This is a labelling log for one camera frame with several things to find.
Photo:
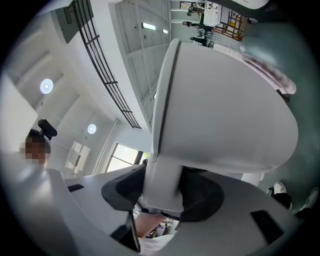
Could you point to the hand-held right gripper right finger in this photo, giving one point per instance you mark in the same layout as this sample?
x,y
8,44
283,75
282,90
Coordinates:
x,y
202,197

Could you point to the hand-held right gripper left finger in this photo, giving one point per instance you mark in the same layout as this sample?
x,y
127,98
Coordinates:
x,y
122,190

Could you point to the white electric kettle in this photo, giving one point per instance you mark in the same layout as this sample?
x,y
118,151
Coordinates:
x,y
220,112

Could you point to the person's left forearm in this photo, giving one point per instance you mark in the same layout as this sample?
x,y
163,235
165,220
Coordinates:
x,y
150,223

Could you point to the window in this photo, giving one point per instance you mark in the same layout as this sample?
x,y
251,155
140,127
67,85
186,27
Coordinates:
x,y
122,157

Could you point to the white air conditioner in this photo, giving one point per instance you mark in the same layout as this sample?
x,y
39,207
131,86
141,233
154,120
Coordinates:
x,y
77,156

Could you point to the person's white shirt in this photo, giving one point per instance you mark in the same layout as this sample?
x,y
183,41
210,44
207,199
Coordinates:
x,y
157,246

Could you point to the round ceiling light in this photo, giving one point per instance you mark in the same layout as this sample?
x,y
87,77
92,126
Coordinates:
x,y
46,86
91,129

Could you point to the person's white shoe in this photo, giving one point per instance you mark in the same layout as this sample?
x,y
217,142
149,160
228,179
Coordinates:
x,y
280,187
311,197

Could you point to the person's dark trousers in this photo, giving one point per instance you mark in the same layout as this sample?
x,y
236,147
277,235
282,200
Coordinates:
x,y
283,200

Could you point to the person's head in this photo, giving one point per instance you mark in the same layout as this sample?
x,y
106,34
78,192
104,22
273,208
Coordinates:
x,y
35,155

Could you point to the black ceiling grille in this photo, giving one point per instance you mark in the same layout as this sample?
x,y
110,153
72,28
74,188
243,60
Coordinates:
x,y
105,72

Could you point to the pink checked flower tablecloth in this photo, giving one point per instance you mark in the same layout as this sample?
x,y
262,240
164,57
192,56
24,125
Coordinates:
x,y
272,72

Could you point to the rectangular ceiling light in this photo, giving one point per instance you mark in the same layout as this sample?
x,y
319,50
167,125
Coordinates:
x,y
165,31
149,25

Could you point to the wooden rack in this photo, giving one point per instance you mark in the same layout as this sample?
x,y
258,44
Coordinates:
x,y
230,26

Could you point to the black head-mounted camera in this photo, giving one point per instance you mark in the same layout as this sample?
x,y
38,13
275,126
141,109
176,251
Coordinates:
x,y
47,128

